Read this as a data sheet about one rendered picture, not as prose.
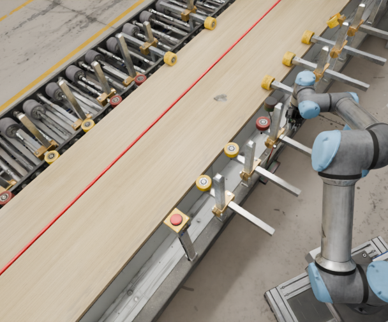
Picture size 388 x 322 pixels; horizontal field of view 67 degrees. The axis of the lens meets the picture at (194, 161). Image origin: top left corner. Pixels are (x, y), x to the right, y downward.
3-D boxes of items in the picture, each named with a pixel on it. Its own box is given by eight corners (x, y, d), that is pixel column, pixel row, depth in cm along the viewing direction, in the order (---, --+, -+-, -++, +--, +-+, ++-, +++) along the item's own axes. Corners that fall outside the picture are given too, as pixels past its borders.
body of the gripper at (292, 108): (284, 125, 141) (288, 108, 131) (287, 112, 145) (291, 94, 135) (300, 128, 139) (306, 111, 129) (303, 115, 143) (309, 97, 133)
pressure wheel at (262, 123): (270, 131, 175) (273, 119, 166) (263, 140, 173) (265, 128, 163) (259, 126, 179) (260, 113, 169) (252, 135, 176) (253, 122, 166)
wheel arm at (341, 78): (368, 88, 168) (371, 84, 165) (365, 92, 167) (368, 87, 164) (289, 58, 188) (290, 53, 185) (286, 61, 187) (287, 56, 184)
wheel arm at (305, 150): (330, 163, 158) (332, 158, 154) (327, 167, 156) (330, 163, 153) (260, 127, 175) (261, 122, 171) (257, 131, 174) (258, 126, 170)
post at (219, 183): (225, 217, 162) (224, 175, 122) (222, 222, 161) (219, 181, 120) (220, 213, 164) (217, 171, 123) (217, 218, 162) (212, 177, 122)
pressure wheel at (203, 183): (210, 183, 162) (209, 172, 152) (214, 195, 157) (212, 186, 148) (196, 186, 162) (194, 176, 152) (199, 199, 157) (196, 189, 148)
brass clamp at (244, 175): (261, 165, 162) (262, 160, 158) (247, 183, 157) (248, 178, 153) (251, 160, 164) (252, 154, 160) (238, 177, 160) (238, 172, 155)
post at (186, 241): (198, 254, 151) (187, 225, 113) (192, 262, 150) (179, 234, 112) (191, 249, 153) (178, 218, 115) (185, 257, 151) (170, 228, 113)
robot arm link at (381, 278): (397, 307, 93) (420, 302, 82) (352, 306, 95) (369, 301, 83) (385, 268, 99) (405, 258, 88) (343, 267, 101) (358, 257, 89)
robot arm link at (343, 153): (367, 313, 87) (381, 130, 77) (315, 312, 89) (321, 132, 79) (350, 288, 99) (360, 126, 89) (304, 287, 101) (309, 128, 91)
